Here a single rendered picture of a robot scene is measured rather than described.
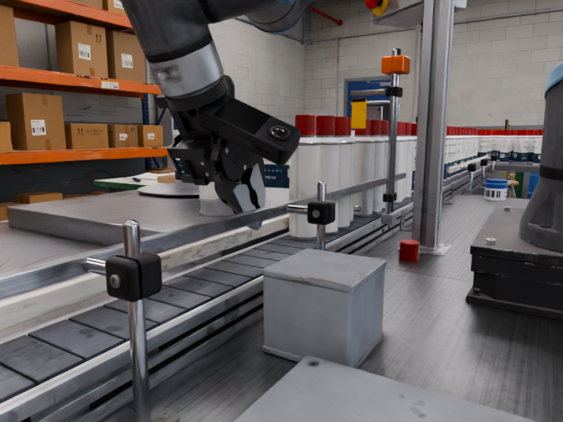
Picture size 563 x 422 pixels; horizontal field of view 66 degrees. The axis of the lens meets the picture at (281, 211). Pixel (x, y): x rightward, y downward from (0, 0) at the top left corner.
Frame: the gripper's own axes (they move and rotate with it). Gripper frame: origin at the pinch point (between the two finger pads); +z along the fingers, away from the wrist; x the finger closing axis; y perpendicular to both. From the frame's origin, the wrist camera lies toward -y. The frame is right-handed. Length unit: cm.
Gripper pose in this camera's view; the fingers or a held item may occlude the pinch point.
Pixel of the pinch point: (260, 221)
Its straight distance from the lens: 60.5
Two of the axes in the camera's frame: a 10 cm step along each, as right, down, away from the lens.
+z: 2.6, 7.8, 5.7
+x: -4.5, 6.2, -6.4
